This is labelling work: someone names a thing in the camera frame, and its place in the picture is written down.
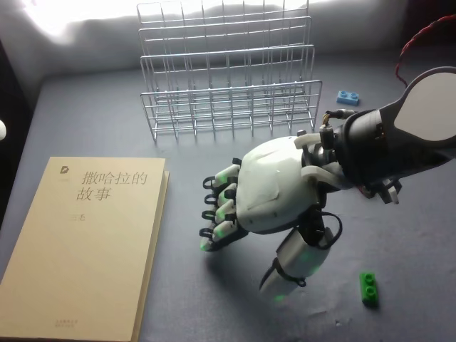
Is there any white backdrop sheet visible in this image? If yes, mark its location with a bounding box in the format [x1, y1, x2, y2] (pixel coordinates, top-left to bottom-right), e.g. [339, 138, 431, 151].
[21, 0, 403, 83]

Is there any green toy brick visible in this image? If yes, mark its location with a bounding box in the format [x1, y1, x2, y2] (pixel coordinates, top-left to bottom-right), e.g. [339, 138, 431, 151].
[358, 272, 379, 307]

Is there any blue toy brick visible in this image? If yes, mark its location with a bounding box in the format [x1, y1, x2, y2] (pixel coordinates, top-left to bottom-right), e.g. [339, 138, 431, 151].
[336, 90, 361, 107]

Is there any beige book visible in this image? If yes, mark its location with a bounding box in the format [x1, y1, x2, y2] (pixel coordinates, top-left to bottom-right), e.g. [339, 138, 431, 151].
[0, 155, 171, 342]

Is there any wire file rack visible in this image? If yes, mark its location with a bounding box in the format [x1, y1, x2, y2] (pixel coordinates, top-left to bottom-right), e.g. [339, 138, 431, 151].
[135, 0, 324, 143]

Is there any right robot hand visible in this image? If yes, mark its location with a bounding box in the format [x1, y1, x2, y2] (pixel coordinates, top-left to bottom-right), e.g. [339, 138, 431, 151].
[197, 133, 345, 304]

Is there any red twisted wire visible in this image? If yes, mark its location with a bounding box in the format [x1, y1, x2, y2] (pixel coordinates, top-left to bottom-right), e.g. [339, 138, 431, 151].
[393, 16, 456, 88]

